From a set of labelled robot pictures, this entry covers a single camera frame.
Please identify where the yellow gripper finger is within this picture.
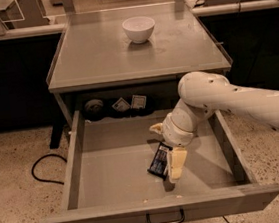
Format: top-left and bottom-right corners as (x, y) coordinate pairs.
(167, 147), (188, 183)
(149, 123), (163, 135)

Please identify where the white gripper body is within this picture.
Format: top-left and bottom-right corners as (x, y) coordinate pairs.
(162, 112), (198, 147)

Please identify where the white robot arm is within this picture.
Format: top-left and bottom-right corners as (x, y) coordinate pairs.
(149, 71), (279, 183)

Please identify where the grey open drawer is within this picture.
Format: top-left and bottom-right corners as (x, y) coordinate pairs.
(40, 110), (279, 223)

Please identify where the grey counter cabinet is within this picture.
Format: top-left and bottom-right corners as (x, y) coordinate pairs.
(48, 2), (232, 123)

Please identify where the right black puck with card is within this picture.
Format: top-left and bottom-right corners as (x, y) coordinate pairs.
(131, 95), (155, 116)

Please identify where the black puck with card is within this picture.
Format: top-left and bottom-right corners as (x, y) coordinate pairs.
(107, 97), (131, 118)
(131, 95), (155, 116)

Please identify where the left black puck with card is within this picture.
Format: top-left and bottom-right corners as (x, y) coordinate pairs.
(107, 97), (131, 118)

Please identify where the round black white device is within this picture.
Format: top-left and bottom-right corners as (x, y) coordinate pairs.
(83, 99), (105, 121)

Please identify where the white ceramic bowl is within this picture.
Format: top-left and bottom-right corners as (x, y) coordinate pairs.
(122, 16), (156, 43)

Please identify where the left dark cabinet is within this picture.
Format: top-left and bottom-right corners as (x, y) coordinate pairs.
(0, 31), (61, 131)

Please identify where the black drawer handle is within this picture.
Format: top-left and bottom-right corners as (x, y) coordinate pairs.
(145, 208), (185, 223)

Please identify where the black floor cable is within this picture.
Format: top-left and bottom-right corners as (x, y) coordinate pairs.
(29, 151), (70, 189)

